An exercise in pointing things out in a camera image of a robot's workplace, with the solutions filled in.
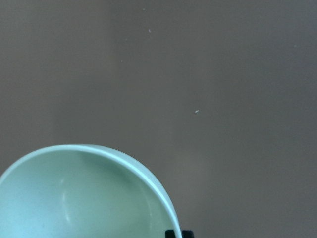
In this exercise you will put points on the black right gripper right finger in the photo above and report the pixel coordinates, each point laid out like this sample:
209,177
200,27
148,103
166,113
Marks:
187,234

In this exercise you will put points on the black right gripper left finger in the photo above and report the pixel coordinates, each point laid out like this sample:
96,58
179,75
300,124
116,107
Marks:
170,234

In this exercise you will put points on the light green bowl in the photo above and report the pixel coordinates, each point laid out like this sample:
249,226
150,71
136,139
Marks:
83,191

